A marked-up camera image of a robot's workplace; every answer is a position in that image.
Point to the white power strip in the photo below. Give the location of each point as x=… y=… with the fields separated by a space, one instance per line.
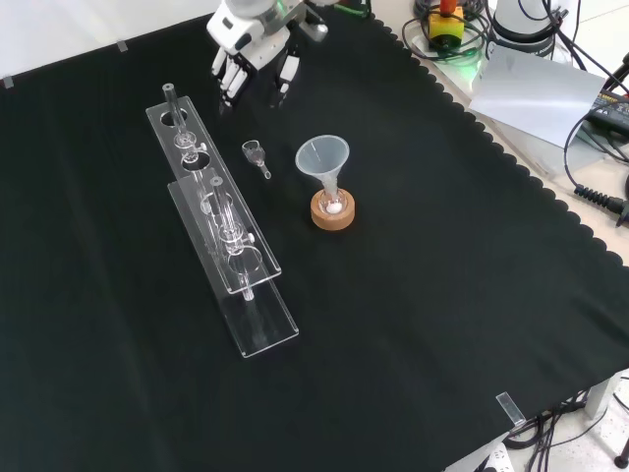
x=494 y=458

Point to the black power adapter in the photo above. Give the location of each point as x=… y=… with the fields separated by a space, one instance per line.
x=611 y=110

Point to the yellow stop button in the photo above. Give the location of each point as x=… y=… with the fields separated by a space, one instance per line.
x=444 y=24

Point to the round-bottom glass flask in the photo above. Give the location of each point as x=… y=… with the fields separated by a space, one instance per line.
x=334 y=205

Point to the grey tape strip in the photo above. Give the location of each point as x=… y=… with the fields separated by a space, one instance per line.
x=122 y=46
x=7 y=81

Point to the clear plastic funnel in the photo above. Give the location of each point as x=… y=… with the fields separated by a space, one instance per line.
x=322 y=157

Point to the clear tape strip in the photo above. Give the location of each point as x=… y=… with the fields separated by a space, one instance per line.
x=511 y=408

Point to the small glass weighing funnel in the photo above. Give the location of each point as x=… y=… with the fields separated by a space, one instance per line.
x=254 y=153

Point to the clear funnel stand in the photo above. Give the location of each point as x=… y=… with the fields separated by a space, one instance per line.
x=216 y=216

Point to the pale grey board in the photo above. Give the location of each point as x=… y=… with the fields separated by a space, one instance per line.
x=531 y=93

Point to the white table leg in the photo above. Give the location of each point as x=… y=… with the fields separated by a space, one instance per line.
x=600 y=393

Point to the black cloth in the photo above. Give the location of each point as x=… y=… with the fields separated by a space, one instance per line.
x=373 y=295

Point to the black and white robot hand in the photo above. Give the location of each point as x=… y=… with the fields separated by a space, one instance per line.
x=236 y=32

